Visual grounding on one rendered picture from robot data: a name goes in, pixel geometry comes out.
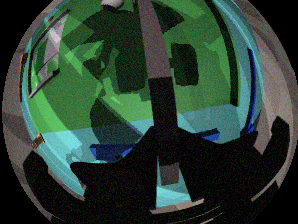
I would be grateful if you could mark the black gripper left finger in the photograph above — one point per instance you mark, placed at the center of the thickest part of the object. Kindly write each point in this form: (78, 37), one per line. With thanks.
(135, 172)

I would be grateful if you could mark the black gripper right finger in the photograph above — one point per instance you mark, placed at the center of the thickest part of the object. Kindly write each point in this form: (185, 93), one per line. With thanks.
(201, 161)

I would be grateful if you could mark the green flat mat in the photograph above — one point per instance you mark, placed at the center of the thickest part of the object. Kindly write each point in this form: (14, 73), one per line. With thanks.
(102, 69)

